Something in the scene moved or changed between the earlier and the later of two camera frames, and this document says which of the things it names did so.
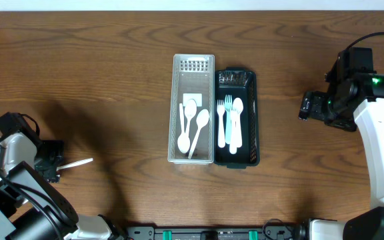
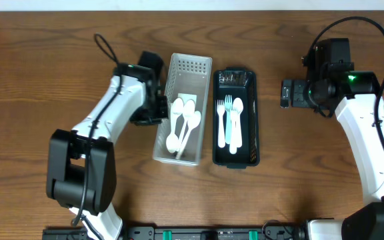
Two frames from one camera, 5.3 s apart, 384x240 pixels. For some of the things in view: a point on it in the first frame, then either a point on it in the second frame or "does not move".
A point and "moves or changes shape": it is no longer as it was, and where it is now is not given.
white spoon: (64, 166) moves or changes shape
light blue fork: (228, 107) does not move
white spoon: (203, 119) to (195, 121)
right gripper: (311, 107) to (298, 94)
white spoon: (238, 108) does not move
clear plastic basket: (191, 136) moves or changes shape
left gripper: (52, 163) to (159, 109)
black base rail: (271, 233) does not move
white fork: (221, 107) does not move
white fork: (233, 132) does not move
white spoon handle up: (183, 143) to (172, 142)
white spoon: (190, 111) moves or changes shape
